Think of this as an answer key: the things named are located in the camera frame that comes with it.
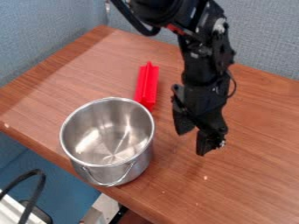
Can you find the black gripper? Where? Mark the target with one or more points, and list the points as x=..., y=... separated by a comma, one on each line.
x=196, y=109

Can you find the red block object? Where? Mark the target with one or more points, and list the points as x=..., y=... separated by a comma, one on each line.
x=146, y=88

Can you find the stainless steel metal pot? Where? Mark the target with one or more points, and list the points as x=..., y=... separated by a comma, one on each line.
x=107, y=138

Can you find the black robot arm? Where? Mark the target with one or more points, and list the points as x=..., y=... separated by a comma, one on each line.
x=199, y=24

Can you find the white device with black edge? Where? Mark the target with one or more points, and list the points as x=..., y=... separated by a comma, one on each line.
x=12, y=209

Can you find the white table bracket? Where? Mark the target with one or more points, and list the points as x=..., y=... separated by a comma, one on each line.
x=106, y=211

